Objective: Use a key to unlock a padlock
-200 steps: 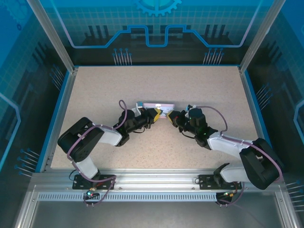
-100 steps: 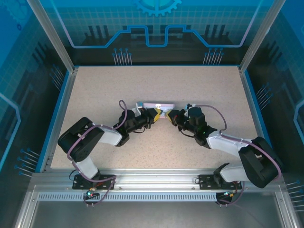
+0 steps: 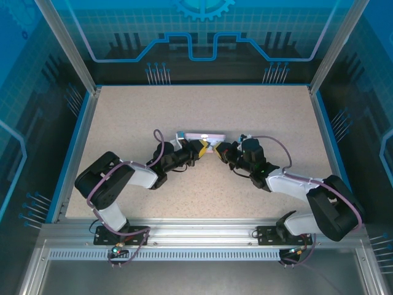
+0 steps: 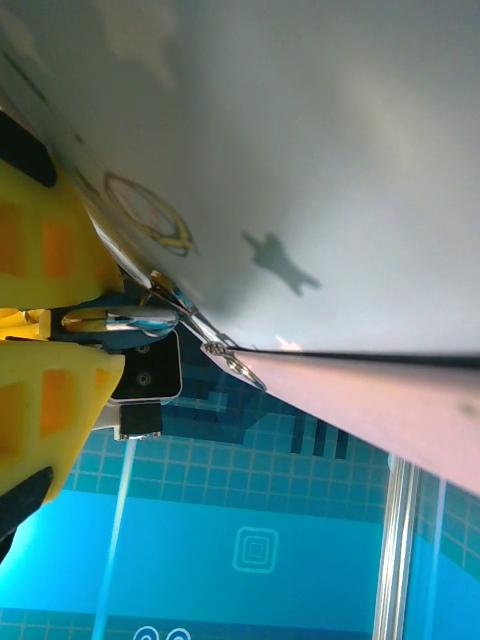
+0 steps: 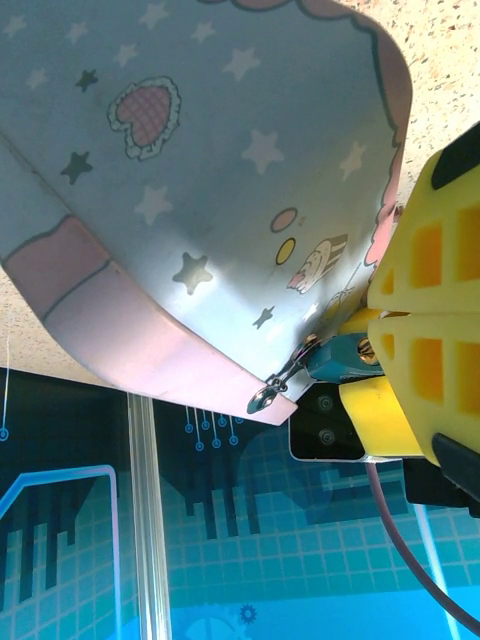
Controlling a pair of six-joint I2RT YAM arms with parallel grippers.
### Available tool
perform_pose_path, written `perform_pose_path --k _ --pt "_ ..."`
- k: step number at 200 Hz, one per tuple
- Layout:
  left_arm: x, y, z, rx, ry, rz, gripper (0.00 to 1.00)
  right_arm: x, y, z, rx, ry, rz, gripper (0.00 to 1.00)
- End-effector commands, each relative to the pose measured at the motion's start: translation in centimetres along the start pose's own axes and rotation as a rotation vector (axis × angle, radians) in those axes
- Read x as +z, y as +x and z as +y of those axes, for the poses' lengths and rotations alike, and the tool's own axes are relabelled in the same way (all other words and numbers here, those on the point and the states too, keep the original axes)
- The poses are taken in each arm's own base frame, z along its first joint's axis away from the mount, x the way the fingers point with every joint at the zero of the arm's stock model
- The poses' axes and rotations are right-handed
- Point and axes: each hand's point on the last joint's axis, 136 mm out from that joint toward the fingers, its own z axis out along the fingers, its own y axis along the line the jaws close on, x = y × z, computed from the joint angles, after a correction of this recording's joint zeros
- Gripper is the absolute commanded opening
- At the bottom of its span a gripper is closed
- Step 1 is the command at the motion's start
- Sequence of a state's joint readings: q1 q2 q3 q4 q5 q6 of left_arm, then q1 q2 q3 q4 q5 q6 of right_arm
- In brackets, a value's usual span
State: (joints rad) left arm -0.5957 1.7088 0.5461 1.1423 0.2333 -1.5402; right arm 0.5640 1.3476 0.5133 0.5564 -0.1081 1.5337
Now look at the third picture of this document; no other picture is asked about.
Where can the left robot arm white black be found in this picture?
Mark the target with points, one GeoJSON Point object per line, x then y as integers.
{"type": "Point", "coordinates": [104, 187]}

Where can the blue cartoon tin box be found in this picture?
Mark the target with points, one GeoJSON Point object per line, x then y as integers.
{"type": "Point", "coordinates": [215, 136]}

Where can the aluminium frame post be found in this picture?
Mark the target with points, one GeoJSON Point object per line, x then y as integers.
{"type": "Point", "coordinates": [66, 46]}
{"type": "Point", "coordinates": [337, 46]}

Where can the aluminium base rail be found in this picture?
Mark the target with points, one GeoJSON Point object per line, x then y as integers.
{"type": "Point", "coordinates": [199, 230]}

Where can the small connector with green light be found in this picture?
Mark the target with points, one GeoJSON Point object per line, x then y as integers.
{"type": "Point", "coordinates": [296, 251]}
{"type": "Point", "coordinates": [116, 250]}

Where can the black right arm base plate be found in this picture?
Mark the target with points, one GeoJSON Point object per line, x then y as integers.
{"type": "Point", "coordinates": [265, 235]}

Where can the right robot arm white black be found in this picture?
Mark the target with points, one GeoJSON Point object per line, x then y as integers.
{"type": "Point", "coordinates": [294, 187]}

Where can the aluminium side rail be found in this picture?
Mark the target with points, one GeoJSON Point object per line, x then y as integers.
{"type": "Point", "coordinates": [85, 123]}
{"type": "Point", "coordinates": [320, 123]}

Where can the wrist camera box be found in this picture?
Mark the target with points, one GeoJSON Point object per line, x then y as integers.
{"type": "Point", "coordinates": [246, 137]}
{"type": "Point", "coordinates": [180, 136]}

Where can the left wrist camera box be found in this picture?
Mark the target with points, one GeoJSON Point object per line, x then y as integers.
{"type": "Point", "coordinates": [180, 136]}

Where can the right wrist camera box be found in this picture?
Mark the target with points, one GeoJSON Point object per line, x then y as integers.
{"type": "Point", "coordinates": [246, 137]}

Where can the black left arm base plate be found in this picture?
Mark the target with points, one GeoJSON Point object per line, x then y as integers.
{"type": "Point", "coordinates": [102, 241]}

